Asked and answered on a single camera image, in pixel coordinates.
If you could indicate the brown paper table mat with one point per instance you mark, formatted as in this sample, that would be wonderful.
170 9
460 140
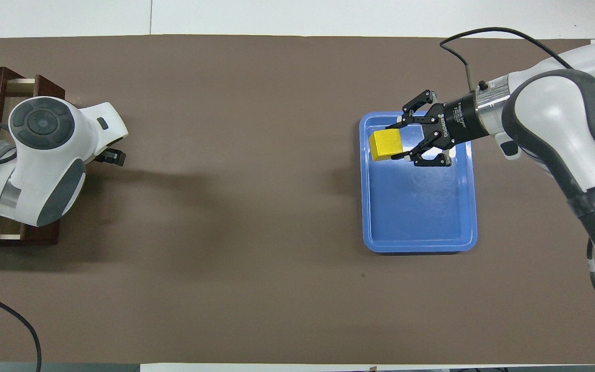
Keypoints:
251 206

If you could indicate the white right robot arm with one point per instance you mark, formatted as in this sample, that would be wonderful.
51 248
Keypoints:
550 119

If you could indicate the blue plastic tray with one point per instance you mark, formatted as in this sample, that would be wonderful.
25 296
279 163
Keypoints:
421 206

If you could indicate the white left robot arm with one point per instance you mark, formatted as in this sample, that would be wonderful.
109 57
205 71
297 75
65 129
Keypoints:
44 170

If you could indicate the yellow cube block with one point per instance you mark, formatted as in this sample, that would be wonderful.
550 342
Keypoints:
385 145

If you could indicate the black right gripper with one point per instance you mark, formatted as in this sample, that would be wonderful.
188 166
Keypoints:
456 119

